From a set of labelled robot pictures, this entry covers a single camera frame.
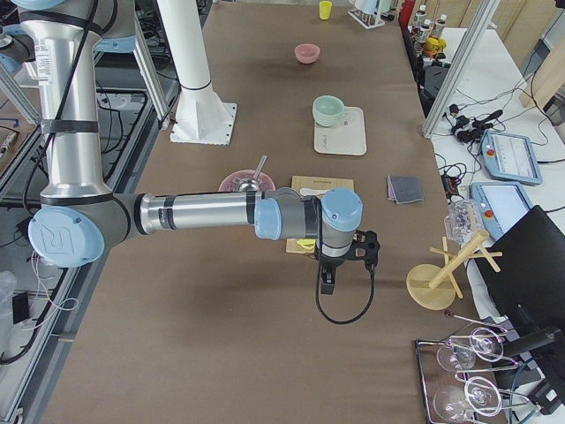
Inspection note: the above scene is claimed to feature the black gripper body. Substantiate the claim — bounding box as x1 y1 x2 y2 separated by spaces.
315 230 380 270

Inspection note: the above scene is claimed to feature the white ceramic spoon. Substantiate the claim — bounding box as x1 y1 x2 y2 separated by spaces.
299 187 328 196

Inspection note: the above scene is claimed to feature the small pink bowl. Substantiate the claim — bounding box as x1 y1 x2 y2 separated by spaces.
294 43 321 64

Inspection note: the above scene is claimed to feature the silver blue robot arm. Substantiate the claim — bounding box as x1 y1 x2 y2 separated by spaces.
17 1 380 294

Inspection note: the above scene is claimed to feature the metal spoon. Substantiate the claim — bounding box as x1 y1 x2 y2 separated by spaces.
237 155 267 193

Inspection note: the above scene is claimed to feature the large pink speckled bowl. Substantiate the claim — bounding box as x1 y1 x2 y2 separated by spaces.
218 170 276 192

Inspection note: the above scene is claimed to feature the green bowl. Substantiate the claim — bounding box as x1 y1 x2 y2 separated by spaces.
313 95 344 127

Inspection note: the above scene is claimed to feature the yellow toy fruit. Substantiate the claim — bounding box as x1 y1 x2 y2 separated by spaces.
297 238 316 253

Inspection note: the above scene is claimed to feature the grey folded cloth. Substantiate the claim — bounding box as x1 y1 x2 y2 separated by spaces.
387 175 424 204

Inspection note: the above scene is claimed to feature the wooden cutting board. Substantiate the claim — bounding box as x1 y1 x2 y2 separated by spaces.
285 176 354 254

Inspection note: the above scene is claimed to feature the wooden mug tree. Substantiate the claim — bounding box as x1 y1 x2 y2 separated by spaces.
406 227 502 310

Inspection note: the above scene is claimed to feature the clear glass mug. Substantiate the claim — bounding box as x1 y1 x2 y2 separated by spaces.
444 200 484 245

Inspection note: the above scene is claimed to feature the cream plastic tray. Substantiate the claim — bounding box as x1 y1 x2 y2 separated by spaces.
313 106 367 156

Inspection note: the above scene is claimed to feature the lower blue teach pendant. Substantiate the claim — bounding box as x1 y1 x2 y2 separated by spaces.
470 181 533 241

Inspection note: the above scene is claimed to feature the blue teach pendant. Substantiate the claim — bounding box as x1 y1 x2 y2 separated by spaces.
481 130 543 186
470 181 533 241

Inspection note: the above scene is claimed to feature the upper wine glass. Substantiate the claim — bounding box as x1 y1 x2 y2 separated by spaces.
436 327 503 373

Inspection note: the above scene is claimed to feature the wine glass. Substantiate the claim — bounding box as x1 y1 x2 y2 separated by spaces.
433 376 502 423
436 327 503 373

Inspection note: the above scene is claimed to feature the black monitor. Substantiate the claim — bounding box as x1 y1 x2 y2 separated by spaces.
479 206 564 331

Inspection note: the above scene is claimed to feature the upper blue teach pendant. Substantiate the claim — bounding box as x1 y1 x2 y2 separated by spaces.
481 130 543 186

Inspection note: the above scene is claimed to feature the lower wine glass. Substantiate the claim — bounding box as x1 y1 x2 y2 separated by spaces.
433 376 502 423

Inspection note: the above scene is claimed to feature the yellow cup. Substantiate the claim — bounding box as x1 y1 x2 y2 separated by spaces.
319 0 333 20

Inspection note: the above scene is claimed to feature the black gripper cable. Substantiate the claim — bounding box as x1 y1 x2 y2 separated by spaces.
314 260 377 326

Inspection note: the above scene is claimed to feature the wire glass rack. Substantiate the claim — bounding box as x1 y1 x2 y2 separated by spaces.
414 324 530 423

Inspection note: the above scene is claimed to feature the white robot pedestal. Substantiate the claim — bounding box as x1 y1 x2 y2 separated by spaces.
157 0 237 146

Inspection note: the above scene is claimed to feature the white wire cup rack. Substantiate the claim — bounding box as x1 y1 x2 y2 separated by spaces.
348 0 391 29

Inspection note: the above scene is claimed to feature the aluminium frame post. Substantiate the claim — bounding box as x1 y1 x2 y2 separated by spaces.
422 0 501 139

